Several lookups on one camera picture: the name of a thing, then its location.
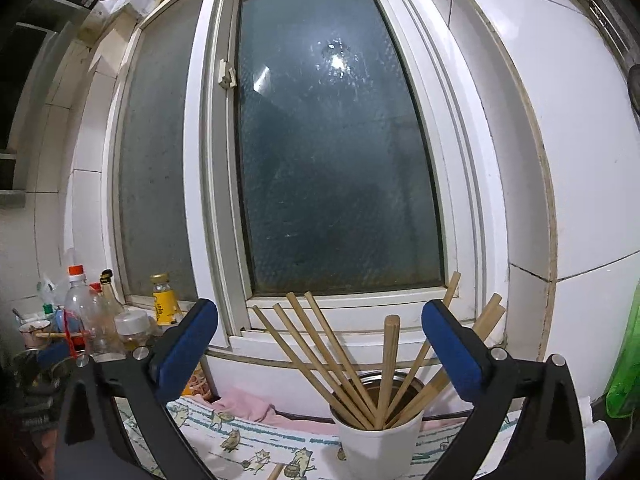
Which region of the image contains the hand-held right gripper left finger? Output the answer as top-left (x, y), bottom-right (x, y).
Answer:
top-left (52, 298), bottom-right (219, 480)

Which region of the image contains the wall vent grille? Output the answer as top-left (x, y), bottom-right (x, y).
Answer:
top-left (587, 0), bottom-right (631, 53)

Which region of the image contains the white lid glass jar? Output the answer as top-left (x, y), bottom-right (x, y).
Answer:
top-left (114, 310), bottom-right (153, 351)

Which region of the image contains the bundle of wooden chopsticks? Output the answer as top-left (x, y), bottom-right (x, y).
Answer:
top-left (251, 271), bottom-right (506, 432)

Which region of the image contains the yellow label sauce bottle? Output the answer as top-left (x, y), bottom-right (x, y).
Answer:
top-left (150, 273), bottom-right (183, 326)

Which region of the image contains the yellow red snack packet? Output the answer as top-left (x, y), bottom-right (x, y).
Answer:
top-left (182, 360), bottom-right (213, 396)

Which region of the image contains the green plastic bag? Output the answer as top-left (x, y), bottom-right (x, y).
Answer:
top-left (605, 280), bottom-right (640, 418)

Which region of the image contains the white window latch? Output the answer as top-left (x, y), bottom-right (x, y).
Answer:
top-left (216, 59), bottom-right (238, 88)

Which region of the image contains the white frame window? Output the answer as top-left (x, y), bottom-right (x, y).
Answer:
top-left (102, 0), bottom-right (558, 361)

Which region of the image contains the white ceramic bowl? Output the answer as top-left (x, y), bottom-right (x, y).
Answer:
top-left (19, 319), bottom-right (51, 348)

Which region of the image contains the white plastic container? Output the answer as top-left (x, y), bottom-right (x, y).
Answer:
top-left (580, 395), bottom-right (621, 480)

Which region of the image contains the white chopstick holder cup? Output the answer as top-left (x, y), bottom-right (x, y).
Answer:
top-left (330, 370), bottom-right (426, 480)

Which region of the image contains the clear plastic bottle orange cap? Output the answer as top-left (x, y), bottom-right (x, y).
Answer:
top-left (62, 264), bottom-right (108, 356)

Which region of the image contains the dark cap glass bottle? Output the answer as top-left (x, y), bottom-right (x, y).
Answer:
top-left (97, 269), bottom-right (126, 321)

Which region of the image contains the dark range hood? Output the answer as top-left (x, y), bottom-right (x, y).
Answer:
top-left (0, 0), bottom-right (107, 156)

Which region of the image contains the pink cloth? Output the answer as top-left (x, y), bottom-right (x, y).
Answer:
top-left (212, 385), bottom-right (341, 425)

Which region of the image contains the cat print cloth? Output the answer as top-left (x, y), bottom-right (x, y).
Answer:
top-left (117, 395), bottom-right (531, 480)

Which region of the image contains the green cap bottle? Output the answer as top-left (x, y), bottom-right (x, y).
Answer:
top-left (37, 280), bottom-right (57, 312)

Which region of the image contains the metal pot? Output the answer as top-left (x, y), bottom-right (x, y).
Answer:
top-left (10, 347), bottom-right (76, 396)

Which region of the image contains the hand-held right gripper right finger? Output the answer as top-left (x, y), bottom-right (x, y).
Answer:
top-left (421, 300), bottom-right (587, 480)

